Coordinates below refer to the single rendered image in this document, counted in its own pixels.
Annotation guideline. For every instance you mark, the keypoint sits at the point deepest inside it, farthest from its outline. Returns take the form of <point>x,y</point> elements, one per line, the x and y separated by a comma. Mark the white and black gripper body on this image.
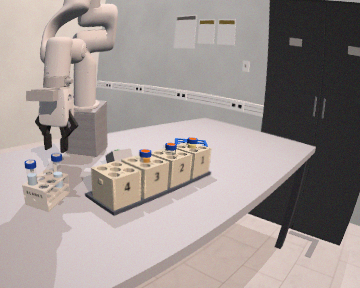
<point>56,113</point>

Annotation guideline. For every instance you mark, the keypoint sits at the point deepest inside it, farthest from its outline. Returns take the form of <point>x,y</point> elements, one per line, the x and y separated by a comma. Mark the beige tube rack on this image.
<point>38,198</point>

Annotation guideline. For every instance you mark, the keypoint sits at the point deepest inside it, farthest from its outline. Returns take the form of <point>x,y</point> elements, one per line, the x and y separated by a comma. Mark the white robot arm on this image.
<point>60,52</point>

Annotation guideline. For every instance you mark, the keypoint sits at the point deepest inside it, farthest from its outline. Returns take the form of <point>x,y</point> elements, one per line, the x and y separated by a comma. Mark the beige bucket adapter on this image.
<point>116,192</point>
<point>200,158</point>
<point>179,166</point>
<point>154,179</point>

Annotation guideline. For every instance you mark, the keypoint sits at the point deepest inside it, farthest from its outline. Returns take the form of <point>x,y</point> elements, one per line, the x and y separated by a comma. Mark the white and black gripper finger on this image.
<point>46,133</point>
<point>65,132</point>

